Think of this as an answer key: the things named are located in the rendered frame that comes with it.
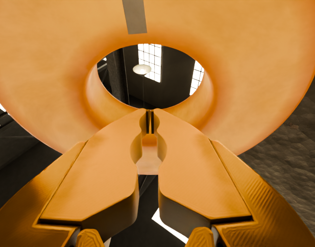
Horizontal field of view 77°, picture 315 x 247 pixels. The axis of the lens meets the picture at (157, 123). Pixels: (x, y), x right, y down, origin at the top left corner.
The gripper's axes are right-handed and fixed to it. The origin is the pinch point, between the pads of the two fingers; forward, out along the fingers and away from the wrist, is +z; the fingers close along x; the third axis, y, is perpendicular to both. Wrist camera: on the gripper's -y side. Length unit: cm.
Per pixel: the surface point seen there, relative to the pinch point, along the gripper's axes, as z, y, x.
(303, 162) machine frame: 19.8, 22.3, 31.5
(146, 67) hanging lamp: 655, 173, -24
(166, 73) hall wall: 816, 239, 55
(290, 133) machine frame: 21.0, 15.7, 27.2
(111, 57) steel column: 428, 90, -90
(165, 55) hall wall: 800, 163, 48
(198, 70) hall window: 719, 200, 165
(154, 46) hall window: 817, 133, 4
